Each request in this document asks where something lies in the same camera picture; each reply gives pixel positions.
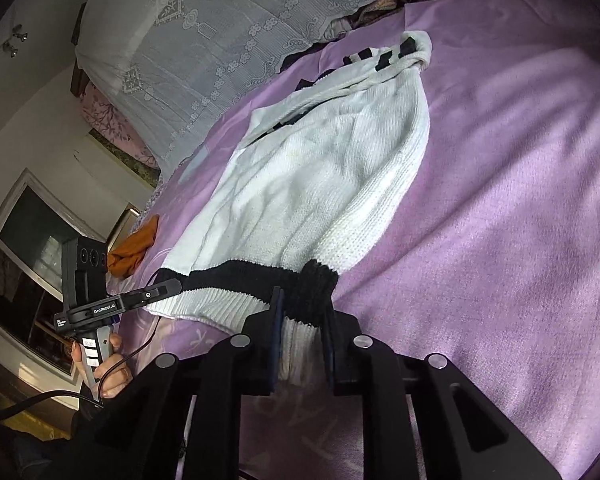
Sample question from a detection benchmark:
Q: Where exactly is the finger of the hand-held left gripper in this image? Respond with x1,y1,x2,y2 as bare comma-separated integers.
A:
122,280,183,311

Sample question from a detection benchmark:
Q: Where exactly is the person's left hand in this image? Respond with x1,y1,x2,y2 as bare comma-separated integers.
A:
71,332,132,401

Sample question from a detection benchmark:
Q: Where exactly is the window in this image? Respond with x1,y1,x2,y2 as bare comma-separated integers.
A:
0,170,141,376

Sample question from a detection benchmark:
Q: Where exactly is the pink floral quilt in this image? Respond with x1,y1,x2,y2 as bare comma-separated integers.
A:
80,82,161,181

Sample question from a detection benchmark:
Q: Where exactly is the white lace cover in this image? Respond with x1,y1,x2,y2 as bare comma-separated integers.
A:
75,0,421,171

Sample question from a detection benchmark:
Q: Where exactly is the orange cloth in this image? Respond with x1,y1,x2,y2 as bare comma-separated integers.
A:
106,214,161,278

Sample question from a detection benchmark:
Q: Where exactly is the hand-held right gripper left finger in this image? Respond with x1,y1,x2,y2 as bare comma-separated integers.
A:
70,286,286,480

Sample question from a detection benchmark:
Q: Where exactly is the black cable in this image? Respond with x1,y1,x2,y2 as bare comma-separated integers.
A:
0,267,163,417

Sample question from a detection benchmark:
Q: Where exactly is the purple bed sheet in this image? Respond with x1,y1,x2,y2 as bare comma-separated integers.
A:
105,0,600,480

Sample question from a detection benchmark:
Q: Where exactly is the white sweater with black trim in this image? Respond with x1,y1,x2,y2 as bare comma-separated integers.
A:
145,30,433,386

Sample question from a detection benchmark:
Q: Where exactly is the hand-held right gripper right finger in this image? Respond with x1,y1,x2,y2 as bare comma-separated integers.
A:
322,305,563,480

